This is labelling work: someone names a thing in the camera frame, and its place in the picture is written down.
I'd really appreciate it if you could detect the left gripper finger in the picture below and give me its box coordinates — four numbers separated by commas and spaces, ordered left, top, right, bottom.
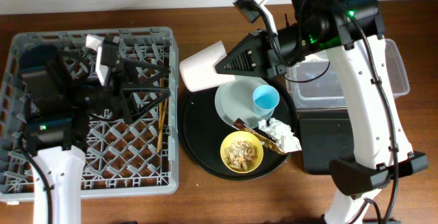
125, 83, 170, 119
128, 60, 169, 80

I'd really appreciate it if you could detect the wooden chopstick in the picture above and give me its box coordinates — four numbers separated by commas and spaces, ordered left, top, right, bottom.
159, 98, 168, 132
157, 79, 164, 153

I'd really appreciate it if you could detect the pink cup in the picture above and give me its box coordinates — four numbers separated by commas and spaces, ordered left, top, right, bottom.
179, 41, 235, 92

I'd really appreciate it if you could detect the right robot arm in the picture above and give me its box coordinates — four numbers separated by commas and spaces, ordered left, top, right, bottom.
215, 0, 428, 223

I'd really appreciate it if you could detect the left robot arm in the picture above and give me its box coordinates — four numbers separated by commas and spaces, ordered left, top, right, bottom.
18, 42, 170, 223

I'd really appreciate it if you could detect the grey dishwasher rack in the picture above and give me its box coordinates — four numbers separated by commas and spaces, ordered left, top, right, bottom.
1, 27, 179, 203

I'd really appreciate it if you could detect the blue cup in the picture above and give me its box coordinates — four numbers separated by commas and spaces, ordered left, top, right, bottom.
252, 85, 280, 116

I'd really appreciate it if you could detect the grey plate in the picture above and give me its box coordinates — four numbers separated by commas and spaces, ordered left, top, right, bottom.
215, 76, 273, 128

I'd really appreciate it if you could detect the round black tray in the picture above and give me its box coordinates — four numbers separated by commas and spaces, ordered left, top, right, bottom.
178, 79, 299, 181

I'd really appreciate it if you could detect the clear plastic bin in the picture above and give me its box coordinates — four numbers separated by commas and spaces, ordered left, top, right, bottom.
286, 39, 410, 111

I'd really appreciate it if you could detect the brown snack wrapper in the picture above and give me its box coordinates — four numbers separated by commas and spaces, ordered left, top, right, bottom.
233, 119, 285, 155

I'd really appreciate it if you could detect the crumpled white tissue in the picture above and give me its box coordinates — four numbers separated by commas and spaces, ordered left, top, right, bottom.
258, 118, 302, 154

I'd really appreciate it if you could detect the yellow bowl with food scraps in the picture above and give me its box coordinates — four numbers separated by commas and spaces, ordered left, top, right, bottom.
220, 131, 263, 174

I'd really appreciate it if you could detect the black rectangular tray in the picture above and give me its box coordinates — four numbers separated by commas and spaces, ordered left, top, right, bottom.
298, 110, 355, 175

